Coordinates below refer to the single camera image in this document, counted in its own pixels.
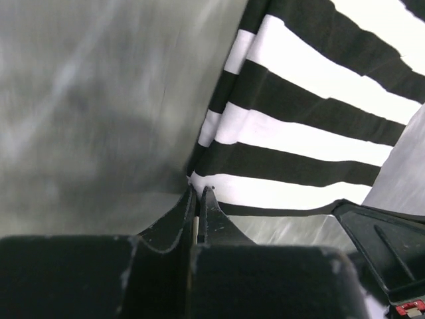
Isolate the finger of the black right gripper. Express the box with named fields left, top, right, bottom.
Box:
left=332, top=200, right=424, bottom=304

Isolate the black white striped top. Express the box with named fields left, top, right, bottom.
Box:
left=187, top=1, right=424, bottom=216

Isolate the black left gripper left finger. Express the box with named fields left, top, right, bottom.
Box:
left=138, top=186, right=197, bottom=254

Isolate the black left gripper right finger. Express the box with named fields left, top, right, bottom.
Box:
left=197, top=187, right=255, bottom=245

